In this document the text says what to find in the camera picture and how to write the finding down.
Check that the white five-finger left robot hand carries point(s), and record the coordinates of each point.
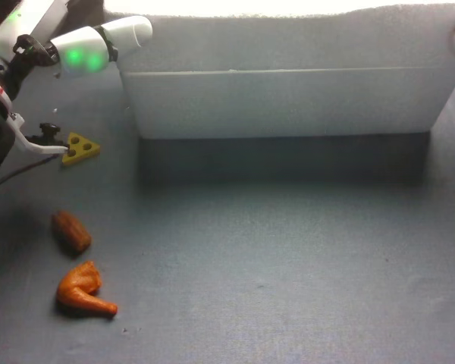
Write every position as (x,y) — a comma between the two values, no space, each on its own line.
(83,51)

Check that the white styrofoam lid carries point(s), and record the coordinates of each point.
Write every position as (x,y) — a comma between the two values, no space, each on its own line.
(288,41)

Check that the yellow triangle block with holes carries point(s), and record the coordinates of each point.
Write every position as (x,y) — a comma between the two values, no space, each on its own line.
(79,149)

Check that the brown ridged toy food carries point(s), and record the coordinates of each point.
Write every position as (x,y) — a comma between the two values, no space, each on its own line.
(71,231)

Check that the orange toy chicken leg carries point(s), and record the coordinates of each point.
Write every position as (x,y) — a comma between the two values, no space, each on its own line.
(79,288)

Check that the grey table cloth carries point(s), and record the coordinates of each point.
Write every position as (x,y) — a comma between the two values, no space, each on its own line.
(250,246)

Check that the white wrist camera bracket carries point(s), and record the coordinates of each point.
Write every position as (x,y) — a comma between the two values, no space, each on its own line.
(15,119)

